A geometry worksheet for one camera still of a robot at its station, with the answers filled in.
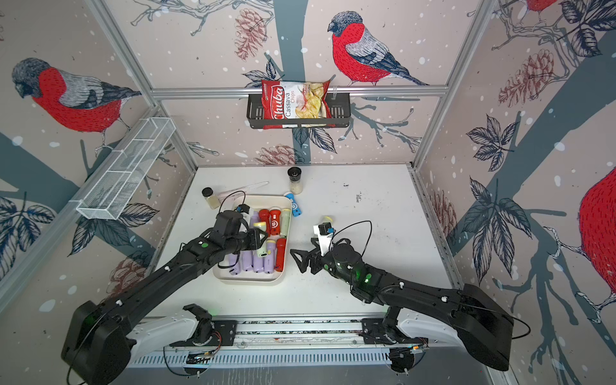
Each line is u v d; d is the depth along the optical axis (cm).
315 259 66
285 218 97
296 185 108
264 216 99
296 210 100
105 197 71
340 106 95
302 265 67
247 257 86
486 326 41
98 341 38
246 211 76
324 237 66
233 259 72
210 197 100
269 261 86
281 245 89
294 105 88
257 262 85
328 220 97
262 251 77
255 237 72
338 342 73
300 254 67
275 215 98
